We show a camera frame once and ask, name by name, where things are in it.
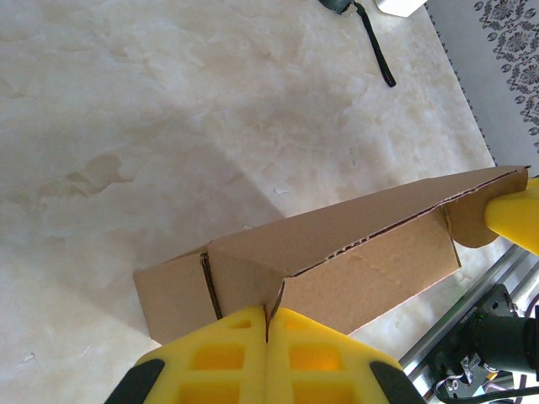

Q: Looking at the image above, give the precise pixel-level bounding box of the black orange tape measure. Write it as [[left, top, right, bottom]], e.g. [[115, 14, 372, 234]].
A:
[[318, 0, 398, 88]]

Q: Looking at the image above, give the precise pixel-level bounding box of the brown cardboard mailer box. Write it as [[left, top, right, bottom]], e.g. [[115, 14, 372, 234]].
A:
[[133, 165, 531, 347]]

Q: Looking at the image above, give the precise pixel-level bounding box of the white square clock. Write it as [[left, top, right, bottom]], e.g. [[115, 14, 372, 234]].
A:
[[376, 0, 429, 19]]

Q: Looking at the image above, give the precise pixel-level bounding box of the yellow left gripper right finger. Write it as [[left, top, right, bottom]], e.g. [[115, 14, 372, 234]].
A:
[[267, 308, 426, 404]]

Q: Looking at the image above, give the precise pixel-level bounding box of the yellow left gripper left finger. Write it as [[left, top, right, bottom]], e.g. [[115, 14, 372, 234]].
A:
[[104, 306, 269, 404]]

